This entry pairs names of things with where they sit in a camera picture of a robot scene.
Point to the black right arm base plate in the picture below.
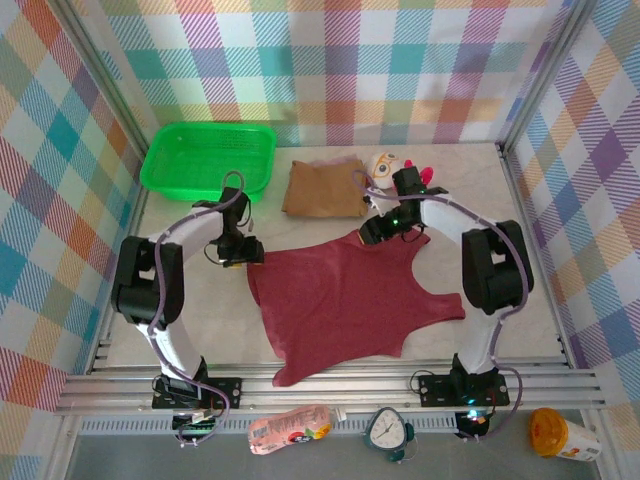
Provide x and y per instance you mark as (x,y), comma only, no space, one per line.
(435,390)

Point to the small green alarm clock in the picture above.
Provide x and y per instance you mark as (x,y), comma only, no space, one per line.
(385,430)

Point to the aluminium frame post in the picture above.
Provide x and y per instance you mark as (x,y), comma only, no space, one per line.
(545,75)
(107,85)

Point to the orange lidded jar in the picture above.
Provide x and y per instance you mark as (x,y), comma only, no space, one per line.
(560,435)

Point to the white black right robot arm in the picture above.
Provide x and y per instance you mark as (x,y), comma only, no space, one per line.
(480,345)

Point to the tan tank top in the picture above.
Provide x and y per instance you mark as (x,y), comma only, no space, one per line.
(325,192)

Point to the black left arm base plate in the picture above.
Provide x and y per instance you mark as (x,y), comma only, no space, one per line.
(230,392)

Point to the plush toy with glasses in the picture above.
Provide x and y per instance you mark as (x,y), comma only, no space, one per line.
(382,167)

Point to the pink drink bottle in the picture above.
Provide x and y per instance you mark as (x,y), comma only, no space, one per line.
(290,430)

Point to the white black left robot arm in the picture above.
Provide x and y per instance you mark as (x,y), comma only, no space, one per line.
(170,350)

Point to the dark red tank top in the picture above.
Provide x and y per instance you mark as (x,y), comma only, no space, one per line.
(340,300)

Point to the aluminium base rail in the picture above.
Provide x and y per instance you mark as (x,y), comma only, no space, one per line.
(350,395)

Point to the aluminium side rail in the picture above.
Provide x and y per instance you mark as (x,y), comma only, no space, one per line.
(540,270)
(107,320)

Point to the green plastic basket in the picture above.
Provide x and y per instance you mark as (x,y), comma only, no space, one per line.
(200,160)

